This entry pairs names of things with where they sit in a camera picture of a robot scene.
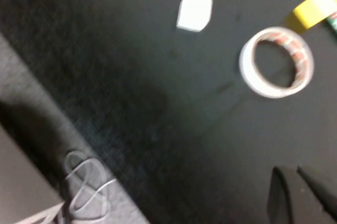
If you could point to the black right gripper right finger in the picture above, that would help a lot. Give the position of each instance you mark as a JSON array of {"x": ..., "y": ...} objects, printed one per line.
[{"x": 326, "y": 197}]

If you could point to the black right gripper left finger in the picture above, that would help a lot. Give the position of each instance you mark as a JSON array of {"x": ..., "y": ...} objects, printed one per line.
[{"x": 289, "y": 203}]

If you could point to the white tape roll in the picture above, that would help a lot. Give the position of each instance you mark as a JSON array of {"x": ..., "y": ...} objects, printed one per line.
[{"x": 246, "y": 69}]

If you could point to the green white glue stick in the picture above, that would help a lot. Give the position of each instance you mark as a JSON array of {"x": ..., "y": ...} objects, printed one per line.
[{"x": 333, "y": 22}]

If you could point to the yellow cube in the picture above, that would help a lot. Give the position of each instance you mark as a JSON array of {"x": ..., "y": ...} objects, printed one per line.
[{"x": 313, "y": 11}]

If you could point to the white cube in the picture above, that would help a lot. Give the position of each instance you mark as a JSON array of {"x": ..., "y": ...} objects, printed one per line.
[{"x": 194, "y": 11}]

